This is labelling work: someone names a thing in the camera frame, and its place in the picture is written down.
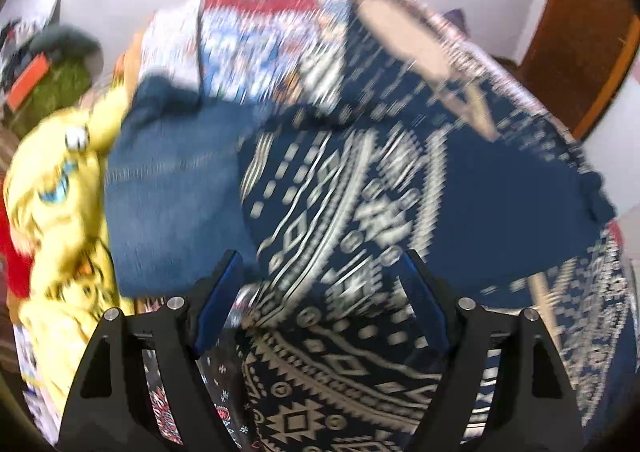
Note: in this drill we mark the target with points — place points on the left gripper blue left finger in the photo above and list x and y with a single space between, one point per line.
109 405

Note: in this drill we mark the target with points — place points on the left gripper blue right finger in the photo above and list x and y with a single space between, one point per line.
534 407

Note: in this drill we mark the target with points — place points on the navy patterned hooded robe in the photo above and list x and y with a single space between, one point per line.
387 134

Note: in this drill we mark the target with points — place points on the red garment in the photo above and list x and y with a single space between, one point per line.
16 268

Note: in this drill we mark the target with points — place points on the blue denim jeans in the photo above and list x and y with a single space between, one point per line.
172 188

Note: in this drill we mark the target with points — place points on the yellow cartoon blanket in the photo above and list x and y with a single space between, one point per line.
53 194

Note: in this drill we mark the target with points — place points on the orange shoe box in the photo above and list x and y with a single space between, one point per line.
27 81

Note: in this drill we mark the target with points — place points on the dark grey neck pillow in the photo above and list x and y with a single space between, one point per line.
65 42

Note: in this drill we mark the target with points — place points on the colourful patchwork bedspread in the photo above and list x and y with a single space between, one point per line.
322 225

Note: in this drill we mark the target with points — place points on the brown wooden wardrobe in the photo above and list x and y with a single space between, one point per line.
579 57

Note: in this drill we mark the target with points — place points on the clutter pile of items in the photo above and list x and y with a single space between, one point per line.
18 32

